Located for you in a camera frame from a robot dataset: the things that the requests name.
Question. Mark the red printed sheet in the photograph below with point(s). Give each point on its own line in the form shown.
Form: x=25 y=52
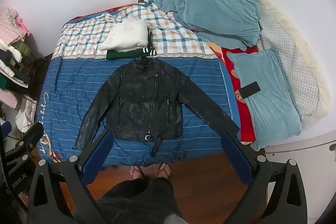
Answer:
x=236 y=74

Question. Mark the black phone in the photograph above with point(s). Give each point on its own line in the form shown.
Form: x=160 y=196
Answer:
x=250 y=90

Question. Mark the dark green striped-trim garment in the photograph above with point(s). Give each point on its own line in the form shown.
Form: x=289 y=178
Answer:
x=118 y=54

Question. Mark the person's sandalled foot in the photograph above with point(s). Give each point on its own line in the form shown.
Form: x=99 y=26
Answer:
x=163 y=170
x=136 y=172

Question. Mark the teal pillow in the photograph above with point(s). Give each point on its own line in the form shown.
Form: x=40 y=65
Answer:
x=270 y=108

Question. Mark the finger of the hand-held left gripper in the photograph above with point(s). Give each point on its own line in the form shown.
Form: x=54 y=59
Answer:
x=30 y=137
x=5 y=130

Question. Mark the white quilted mattress pad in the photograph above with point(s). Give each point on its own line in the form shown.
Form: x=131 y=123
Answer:
x=288 y=56

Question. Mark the cream mattress edge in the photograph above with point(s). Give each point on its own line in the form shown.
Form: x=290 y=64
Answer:
x=312 y=56

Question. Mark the dark wooden stand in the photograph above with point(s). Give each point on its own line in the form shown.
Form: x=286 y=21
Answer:
x=39 y=74

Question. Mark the black leather jacket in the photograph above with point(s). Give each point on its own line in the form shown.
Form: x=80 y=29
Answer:
x=147 y=98

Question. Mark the white fluffy garment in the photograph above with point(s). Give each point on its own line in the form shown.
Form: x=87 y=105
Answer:
x=126 y=35

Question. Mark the pile of clothes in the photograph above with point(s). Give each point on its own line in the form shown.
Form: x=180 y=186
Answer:
x=11 y=37

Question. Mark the person's left sandalled foot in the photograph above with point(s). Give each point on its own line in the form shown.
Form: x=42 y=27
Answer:
x=136 y=172

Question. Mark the person's right sandalled foot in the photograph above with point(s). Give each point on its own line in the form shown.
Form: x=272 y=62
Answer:
x=163 y=170

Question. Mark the white cabinet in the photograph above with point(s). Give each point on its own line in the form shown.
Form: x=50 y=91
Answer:
x=302 y=150

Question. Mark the blue striped plaid bedsheet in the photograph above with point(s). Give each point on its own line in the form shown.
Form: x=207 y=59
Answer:
x=78 y=87

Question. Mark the person's dark trousers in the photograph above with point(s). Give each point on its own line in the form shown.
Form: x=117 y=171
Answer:
x=139 y=200

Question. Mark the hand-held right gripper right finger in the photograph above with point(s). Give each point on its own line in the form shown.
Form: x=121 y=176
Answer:
x=236 y=158

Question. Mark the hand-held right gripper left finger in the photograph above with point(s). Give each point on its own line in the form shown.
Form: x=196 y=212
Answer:
x=97 y=155

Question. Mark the white tote bag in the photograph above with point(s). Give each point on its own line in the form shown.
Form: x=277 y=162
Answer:
x=26 y=113

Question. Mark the teal blanket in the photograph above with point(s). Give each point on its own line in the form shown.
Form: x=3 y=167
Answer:
x=210 y=6

